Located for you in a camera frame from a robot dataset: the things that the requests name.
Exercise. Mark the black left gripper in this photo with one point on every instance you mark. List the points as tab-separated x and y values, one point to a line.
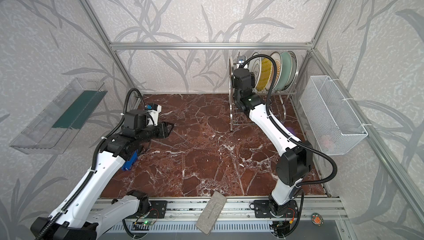
164	129

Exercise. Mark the white plate with green rim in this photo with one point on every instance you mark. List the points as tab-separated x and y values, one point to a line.
254	67

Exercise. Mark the yellow green woven plate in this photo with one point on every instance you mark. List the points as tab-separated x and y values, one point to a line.
265	74

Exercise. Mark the orange sunburst plate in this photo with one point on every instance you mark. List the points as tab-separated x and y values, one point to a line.
277	58

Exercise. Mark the light green flower plate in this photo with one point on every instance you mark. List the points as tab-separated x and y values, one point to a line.
285	70

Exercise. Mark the dark green rimmed white plate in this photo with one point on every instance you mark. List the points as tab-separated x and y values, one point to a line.
294	70

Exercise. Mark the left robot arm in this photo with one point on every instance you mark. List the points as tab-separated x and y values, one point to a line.
119	149

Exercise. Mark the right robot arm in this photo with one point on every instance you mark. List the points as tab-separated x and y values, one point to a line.
295	156

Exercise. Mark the steel dish rack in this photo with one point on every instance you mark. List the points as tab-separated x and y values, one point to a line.
280	103

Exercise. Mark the grey sponge block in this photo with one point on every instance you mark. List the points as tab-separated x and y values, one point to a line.
211	212

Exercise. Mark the small round orange gadget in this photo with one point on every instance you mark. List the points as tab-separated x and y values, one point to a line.
317	219

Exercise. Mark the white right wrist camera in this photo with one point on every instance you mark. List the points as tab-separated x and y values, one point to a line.
239	60

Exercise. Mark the blue handled tool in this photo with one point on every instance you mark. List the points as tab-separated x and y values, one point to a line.
130	162

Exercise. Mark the white wire basket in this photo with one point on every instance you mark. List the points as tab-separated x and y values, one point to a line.
336	127

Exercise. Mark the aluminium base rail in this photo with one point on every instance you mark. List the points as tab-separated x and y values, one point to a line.
232	214

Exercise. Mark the clear plastic wall shelf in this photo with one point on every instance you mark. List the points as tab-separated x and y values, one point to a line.
52	131

